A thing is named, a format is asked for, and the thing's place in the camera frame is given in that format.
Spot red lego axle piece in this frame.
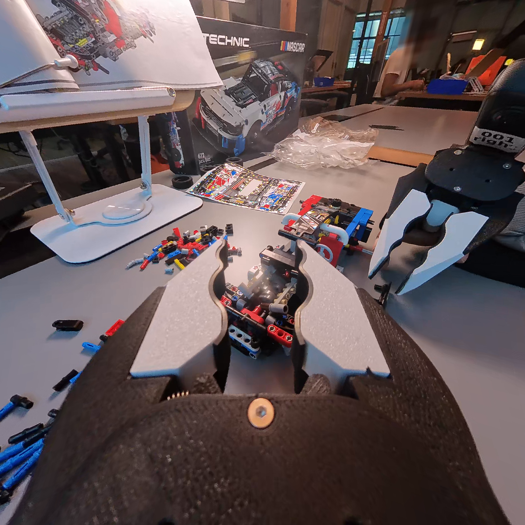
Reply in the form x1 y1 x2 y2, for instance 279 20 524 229
100 319 125 342

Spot pile of blue lego pins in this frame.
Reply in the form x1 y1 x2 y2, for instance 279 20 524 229
0 408 58 506

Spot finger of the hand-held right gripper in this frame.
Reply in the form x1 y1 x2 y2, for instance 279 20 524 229
395 210 490 296
368 188 432 280

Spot blue axle with black connector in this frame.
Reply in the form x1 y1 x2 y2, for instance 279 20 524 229
0 395 34 421

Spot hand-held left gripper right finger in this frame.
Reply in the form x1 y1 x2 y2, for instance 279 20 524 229
290 239 391 392

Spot lego instruction booklet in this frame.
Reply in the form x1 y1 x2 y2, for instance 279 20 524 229
0 0 224 93

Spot orange box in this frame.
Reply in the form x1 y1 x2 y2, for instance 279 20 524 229
468 54 508 81

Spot cardboard strip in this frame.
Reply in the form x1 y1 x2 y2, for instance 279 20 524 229
366 145 435 167

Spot white book stand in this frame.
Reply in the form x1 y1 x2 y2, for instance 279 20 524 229
0 86 203 264

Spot black and blue lego pin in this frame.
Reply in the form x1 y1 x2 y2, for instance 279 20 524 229
52 369 83 391

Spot lego set box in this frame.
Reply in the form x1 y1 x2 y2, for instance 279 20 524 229
166 16 309 175

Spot clear plastic bags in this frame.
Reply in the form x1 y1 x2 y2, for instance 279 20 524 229
269 116 378 169

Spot lego car chassis assembly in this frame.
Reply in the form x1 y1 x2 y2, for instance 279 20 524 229
221 244 301 358

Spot blue storage bin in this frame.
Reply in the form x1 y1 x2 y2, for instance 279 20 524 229
427 78 469 94

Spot person's right hand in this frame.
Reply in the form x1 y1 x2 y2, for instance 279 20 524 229
404 226 448 247

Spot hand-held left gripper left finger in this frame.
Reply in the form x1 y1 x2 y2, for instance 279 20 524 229
130 237 231 380

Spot shiny sticker sheet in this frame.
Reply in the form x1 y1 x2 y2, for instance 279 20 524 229
186 163 306 215

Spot pile of mixed lego pieces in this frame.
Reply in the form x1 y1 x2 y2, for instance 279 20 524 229
127 223 243 276

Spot lego car cockpit assembly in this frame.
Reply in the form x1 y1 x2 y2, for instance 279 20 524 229
279 195 376 267

